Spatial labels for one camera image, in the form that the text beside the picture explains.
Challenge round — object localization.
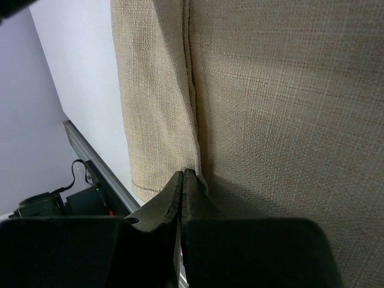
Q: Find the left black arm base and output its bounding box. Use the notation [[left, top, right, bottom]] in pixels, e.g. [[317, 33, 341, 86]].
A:
[[8, 159, 130, 219]]

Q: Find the aluminium front rail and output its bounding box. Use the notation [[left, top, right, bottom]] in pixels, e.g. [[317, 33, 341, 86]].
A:
[[63, 121, 140, 216]]

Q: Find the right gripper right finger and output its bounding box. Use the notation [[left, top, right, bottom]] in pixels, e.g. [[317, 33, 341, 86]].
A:
[[181, 169, 343, 287]]

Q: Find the beige cloth napkin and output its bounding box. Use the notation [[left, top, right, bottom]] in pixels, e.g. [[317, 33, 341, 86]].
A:
[[110, 1, 383, 287]]

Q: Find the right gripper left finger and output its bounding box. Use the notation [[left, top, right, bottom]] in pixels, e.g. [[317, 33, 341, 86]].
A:
[[1, 172, 183, 287]]

